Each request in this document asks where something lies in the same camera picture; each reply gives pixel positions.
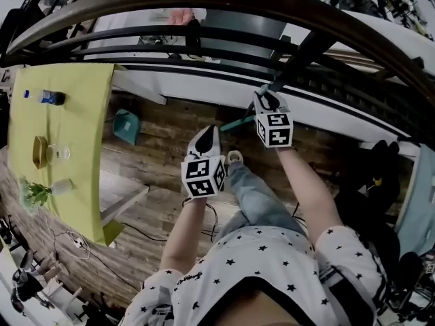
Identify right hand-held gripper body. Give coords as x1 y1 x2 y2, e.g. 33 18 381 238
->
254 111 294 149

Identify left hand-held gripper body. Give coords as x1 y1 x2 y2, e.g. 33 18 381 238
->
181 155 227 200

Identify teal broom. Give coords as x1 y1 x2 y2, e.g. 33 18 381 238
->
220 84 270 134

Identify person's right forearm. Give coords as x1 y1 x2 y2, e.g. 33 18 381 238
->
275 147 343 246

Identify person's left forearm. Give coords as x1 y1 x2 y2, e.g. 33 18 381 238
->
159 197 208 274

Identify light blue jeans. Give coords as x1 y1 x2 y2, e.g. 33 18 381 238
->
217 163 309 239

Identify teal dustpan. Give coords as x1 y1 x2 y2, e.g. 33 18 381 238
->
105 108 142 146

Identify wooden staircase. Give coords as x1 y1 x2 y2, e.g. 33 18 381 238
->
295 48 435 115

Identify white star print shirt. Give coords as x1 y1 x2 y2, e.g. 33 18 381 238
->
117 224 388 326

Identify black backpack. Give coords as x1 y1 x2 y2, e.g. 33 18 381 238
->
334 139 402 217

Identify pink bag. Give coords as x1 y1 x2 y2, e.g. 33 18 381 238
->
168 7 195 26

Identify yellow-green tablecloth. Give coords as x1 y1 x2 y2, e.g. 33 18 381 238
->
6 62 126 247

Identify person's chest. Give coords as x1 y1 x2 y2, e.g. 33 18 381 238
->
213 289 302 326

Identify white vase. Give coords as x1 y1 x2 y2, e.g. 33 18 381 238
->
50 178 73 196

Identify black mesh office chair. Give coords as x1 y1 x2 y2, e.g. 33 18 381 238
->
334 188 425 319

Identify plastic bottle with dark drink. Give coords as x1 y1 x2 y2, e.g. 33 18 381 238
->
23 89 67 107

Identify table with light blue cloth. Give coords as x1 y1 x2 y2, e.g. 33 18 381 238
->
394 143 435 257

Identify green plant bouquet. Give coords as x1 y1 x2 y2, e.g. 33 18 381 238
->
20 178 52 206

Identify grey shoulder strap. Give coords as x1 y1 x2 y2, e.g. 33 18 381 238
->
319 265 378 325

